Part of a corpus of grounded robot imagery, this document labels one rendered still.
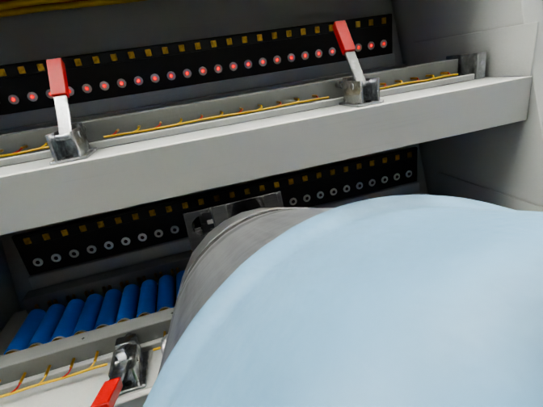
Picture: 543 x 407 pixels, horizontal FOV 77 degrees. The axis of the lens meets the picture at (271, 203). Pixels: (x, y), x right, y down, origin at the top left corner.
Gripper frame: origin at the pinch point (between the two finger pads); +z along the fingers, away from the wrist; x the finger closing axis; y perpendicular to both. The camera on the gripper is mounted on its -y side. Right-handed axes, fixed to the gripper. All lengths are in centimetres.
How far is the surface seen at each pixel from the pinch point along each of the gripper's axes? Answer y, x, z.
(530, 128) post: 7.5, -33.3, -8.0
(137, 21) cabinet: 33.7, 4.4, 10.4
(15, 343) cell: -1.4, 22.3, 0.2
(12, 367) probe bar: -2.6, 21.2, -3.3
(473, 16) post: 21.9, -33.5, -3.9
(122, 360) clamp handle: -3.7, 11.4, -6.7
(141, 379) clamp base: -5.8, 10.3, -6.7
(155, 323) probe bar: -2.4, 8.8, -3.5
